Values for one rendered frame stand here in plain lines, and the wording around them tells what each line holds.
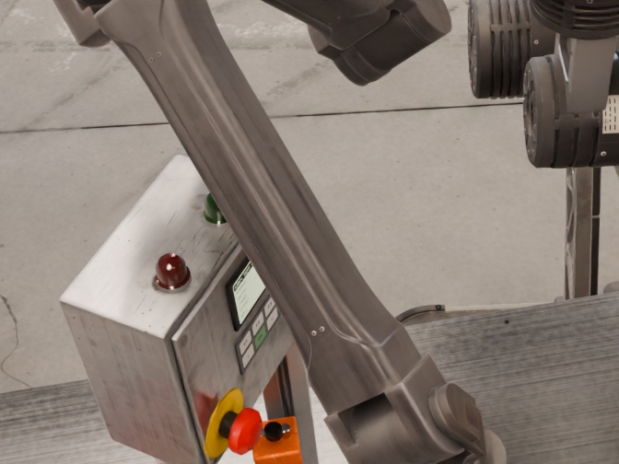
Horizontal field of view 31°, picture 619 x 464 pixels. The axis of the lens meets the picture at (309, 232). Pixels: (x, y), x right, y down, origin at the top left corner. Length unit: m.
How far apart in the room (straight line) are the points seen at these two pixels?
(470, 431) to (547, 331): 0.86
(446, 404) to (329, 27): 0.41
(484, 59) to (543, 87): 0.49
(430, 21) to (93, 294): 0.42
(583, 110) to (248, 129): 0.72
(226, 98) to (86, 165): 2.44
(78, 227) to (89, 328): 2.16
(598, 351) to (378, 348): 0.89
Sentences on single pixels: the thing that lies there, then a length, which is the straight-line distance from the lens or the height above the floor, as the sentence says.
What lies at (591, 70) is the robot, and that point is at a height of 1.24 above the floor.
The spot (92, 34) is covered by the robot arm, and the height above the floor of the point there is 1.64.
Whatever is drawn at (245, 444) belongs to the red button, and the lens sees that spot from 0.91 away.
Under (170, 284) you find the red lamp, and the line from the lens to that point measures 0.82.
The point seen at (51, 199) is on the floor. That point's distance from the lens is 3.11.
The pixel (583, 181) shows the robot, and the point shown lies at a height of 0.69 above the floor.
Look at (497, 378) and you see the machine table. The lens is 1.55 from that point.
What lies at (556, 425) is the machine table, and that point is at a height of 0.83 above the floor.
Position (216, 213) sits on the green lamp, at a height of 1.49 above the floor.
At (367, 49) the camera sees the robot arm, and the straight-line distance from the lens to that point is 1.07.
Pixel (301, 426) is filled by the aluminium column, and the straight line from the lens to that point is 1.15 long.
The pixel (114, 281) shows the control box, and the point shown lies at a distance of 0.84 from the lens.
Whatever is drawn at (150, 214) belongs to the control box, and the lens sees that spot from 0.88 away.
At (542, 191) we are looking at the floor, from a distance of 2.97.
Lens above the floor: 2.09
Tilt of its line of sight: 47 degrees down
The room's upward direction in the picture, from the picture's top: 7 degrees counter-clockwise
